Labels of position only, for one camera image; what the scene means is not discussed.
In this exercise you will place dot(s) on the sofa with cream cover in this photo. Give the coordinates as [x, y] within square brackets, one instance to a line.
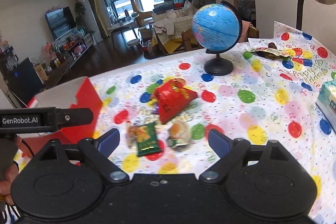
[171, 19]

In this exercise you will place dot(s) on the television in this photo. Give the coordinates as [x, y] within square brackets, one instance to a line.
[60, 21]

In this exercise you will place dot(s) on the wrapper near lamp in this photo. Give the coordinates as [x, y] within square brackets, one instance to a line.
[270, 52]

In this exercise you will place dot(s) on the blue desk globe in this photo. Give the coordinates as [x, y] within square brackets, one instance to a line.
[217, 28]

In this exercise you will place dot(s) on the green snack packet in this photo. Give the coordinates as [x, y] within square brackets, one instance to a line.
[146, 139]

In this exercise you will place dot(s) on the red white cardboard box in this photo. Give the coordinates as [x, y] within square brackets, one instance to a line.
[74, 94]

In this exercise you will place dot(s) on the wooden chair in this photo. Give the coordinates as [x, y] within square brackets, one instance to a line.
[189, 41]

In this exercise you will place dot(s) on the clear pastry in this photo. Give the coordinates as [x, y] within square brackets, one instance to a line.
[179, 138]

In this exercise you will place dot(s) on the round coffee table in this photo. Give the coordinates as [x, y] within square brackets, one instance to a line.
[119, 27]

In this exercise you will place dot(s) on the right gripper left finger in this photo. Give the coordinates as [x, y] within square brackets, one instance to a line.
[95, 153]

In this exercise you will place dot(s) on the balloon print tablecloth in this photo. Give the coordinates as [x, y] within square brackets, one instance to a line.
[260, 100]

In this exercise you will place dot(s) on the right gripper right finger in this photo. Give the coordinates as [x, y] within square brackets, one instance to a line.
[231, 153]

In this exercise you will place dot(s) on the tv cabinet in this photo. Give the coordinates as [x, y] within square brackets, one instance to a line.
[64, 61]

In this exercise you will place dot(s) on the small round stool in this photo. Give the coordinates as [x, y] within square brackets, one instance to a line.
[135, 43]

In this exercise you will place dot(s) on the large red snack bag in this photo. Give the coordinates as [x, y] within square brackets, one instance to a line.
[172, 97]

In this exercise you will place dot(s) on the tissue pack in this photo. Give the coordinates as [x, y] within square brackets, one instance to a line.
[326, 103]

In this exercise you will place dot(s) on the person left hand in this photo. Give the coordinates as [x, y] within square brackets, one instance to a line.
[9, 169]

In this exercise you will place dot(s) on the purple candy packet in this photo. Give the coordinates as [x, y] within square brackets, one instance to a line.
[155, 109]

